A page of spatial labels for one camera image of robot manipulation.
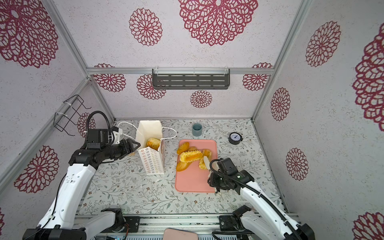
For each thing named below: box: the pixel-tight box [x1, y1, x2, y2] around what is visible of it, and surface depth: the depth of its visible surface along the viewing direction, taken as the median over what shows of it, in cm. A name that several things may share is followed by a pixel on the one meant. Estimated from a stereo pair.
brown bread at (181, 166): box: [176, 160, 193, 172], surface depth 92 cm
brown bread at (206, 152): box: [198, 148, 212, 170], surface depth 94 cm
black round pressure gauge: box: [227, 132, 244, 145], surface depth 108 cm
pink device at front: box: [163, 228, 199, 240], surface depth 71 cm
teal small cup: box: [192, 123, 203, 137], surface depth 111 cm
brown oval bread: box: [176, 142, 190, 155], surface depth 100 cm
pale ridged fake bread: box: [146, 137, 161, 151], surface depth 92 cm
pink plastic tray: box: [175, 139, 218, 193], surface depth 93 cm
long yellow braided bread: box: [179, 150, 203, 163], surface depth 91 cm
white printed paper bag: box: [135, 120, 166, 176], surface depth 85 cm
